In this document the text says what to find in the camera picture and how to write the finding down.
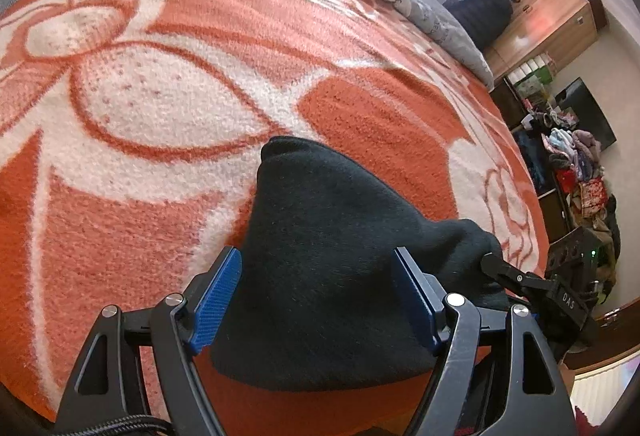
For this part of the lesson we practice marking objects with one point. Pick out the black flat screen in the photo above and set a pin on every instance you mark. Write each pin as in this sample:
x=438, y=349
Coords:
x=585, y=110

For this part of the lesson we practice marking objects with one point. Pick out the dark low cabinet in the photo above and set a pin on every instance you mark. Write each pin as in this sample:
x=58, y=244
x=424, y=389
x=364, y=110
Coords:
x=550, y=216

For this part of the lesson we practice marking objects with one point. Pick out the orange and white floral blanket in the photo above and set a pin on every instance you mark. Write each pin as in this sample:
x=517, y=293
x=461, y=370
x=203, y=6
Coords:
x=150, y=90

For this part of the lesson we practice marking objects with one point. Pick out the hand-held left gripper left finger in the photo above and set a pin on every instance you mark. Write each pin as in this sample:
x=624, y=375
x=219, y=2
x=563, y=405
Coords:
x=217, y=301

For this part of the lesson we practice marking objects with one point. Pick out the wooden cabinet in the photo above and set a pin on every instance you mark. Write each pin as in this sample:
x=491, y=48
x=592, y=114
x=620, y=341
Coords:
x=550, y=5

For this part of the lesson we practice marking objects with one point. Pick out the black bag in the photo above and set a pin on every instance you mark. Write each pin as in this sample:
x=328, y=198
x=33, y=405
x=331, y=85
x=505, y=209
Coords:
x=480, y=13

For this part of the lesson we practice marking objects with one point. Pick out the black pants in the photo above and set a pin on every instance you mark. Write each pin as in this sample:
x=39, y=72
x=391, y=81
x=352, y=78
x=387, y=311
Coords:
x=340, y=241

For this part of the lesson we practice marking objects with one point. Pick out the green and white boxes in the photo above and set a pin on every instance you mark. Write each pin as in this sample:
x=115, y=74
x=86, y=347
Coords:
x=532, y=75

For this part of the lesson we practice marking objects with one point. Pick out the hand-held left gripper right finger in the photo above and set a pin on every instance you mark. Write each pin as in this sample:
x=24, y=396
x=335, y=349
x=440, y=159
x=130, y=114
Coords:
x=415, y=296

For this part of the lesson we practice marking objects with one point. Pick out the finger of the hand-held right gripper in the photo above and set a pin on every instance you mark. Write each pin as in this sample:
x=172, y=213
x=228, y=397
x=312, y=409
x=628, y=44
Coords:
x=510, y=275

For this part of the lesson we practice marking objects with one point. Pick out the pile of clothes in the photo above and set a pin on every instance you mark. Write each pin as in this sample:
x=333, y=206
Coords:
x=585, y=165

